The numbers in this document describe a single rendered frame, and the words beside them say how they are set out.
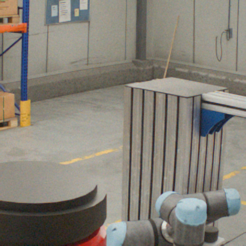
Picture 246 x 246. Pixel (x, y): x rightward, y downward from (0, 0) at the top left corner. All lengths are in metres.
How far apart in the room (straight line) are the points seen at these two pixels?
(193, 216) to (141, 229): 0.47
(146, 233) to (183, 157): 0.26
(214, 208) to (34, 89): 10.24
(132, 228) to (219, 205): 0.39
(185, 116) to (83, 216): 1.79
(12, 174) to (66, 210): 0.03
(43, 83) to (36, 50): 0.62
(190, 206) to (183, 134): 0.52
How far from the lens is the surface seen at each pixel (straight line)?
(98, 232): 0.21
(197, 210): 1.52
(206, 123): 2.04
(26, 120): 10.03
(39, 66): 11.98
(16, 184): 0.21
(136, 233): 1.96
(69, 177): 0.22
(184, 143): 2.00
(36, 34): 11.84
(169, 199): 1.63
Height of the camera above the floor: 2.41
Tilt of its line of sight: 13 degrees down
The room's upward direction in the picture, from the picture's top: 1 degrees clockwise
